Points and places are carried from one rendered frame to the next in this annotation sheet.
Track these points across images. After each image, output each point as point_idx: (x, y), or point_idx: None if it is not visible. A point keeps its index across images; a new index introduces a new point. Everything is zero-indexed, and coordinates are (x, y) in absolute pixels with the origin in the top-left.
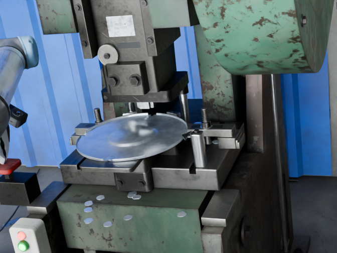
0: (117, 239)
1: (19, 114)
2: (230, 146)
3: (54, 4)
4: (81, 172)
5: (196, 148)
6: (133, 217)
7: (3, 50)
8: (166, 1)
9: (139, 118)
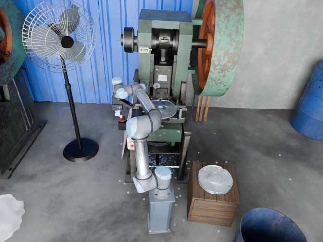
0: (155, 138)
1: (131, 104)
2: (184, 110)
3: (144, 71)
4: None
5: (180, 112)
6: (162, 132)
7: (141, 90)
8: (181, 74)
9: (157, 101)
